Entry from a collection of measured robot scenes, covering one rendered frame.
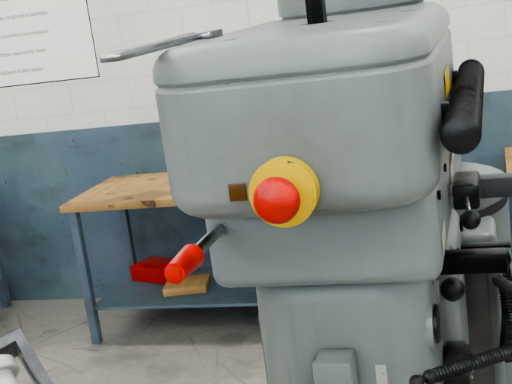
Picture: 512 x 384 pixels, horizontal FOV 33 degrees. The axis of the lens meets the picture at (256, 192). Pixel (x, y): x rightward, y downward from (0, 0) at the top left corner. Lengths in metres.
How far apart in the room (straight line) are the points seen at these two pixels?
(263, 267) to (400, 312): 0.15
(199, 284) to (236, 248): 4.27
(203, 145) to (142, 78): 4.83
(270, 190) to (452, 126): 0.17
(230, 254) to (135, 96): 4.77
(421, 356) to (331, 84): 0.36
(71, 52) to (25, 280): 1.69
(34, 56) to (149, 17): 0.87
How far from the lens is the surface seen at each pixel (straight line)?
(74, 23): 5.75
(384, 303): 0.91
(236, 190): 0.76
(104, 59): 0.72
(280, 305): 0.93
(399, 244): 0.85
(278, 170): 0.72
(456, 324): 1.12
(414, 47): 0.74
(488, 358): 0.81
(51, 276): 6.24
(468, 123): 0.75
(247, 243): 0.88
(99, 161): 5.81
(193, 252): 0.78
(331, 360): 0.91
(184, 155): 0.77
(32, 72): 5.93
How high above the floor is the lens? 1.93
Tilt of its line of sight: 13 degrees down
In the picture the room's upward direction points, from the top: 8 degrees counter-clockwise
